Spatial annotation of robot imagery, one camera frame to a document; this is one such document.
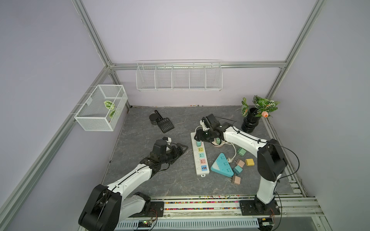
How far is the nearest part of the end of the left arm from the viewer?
631mm

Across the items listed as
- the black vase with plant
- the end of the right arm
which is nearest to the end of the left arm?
the end of the right arm

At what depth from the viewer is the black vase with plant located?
830mm
